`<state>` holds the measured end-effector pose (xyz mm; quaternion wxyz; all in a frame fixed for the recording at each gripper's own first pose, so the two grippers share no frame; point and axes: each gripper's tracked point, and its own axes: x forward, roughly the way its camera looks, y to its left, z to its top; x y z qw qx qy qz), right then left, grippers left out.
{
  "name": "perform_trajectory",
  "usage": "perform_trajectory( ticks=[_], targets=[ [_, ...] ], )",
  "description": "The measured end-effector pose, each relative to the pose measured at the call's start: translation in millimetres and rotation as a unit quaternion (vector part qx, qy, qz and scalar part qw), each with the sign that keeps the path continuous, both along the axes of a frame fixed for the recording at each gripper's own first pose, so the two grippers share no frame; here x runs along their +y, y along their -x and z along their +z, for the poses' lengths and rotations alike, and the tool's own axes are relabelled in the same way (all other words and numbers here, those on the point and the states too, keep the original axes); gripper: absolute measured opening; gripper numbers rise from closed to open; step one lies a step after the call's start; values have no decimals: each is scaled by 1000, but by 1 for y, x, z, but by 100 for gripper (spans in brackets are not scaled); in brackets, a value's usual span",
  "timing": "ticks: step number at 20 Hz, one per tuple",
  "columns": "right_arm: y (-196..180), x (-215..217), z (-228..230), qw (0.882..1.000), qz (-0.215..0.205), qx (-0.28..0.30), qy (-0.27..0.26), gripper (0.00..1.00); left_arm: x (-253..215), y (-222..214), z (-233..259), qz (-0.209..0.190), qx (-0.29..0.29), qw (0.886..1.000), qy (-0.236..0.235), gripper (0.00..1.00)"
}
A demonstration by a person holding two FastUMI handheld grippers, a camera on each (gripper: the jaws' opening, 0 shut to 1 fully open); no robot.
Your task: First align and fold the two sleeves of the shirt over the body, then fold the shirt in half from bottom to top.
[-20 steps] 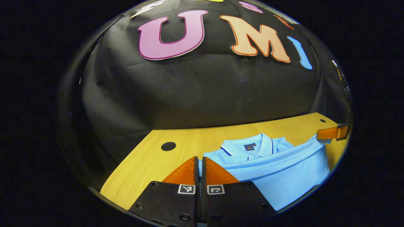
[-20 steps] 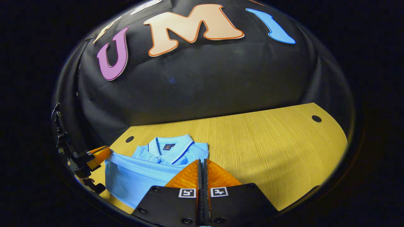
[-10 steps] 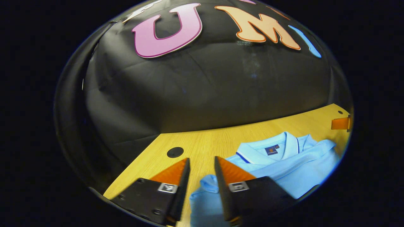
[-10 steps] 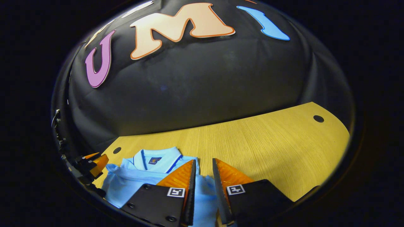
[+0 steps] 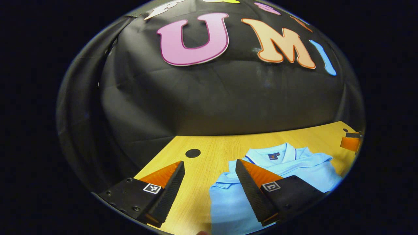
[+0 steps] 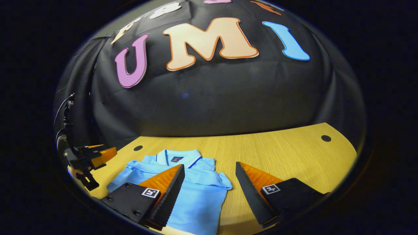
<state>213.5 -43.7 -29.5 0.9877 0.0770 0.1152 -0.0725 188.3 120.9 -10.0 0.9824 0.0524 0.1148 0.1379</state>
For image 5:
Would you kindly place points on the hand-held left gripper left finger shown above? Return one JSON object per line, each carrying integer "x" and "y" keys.
{"x": 168, "y": 191}

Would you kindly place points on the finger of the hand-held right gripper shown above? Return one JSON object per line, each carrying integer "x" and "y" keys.
{"x": 350, "y": 143}

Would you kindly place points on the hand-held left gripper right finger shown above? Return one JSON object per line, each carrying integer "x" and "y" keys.
{"x": 253, "y": 192}

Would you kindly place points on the light blue T-shirt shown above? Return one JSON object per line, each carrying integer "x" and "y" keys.
{"x": 307, "y": 169}

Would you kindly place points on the black backdrop cloth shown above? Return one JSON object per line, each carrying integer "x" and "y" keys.
{"x": 212, "y": 98}

